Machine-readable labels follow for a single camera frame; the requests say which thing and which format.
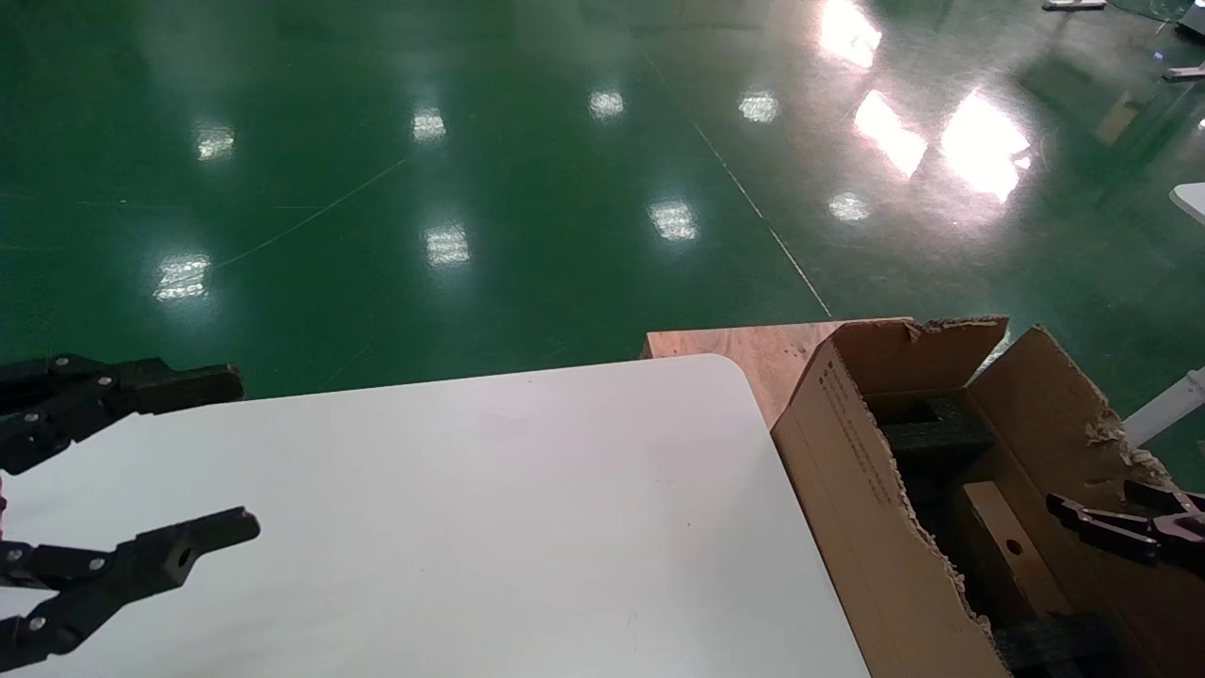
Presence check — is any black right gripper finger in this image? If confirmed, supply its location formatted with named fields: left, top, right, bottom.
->
left=1047, top=493, right=1205, bottom=575
left=1125, top=480, right=1205, bottom=517

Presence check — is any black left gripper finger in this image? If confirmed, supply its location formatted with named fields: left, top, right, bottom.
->
left=0, top=354, right=245, bottom=476
left=0, top=507, right=262, bottom=671

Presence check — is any small brown cardboard box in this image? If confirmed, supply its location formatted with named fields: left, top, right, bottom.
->
left=956, top=480, right=1074, bottom=622

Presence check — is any big torn cardboard box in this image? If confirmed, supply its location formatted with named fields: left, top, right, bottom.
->
left=770, top=315, right=1205, bottom=678

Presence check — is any white table leg bar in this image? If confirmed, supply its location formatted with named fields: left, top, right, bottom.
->
left=1122, top=369, right=1205, bottom=448

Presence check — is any black foam block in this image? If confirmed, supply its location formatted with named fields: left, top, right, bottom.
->
left=988, top=612, right=1126, bottom=678
left=866, top=394, right=999, bottom=472

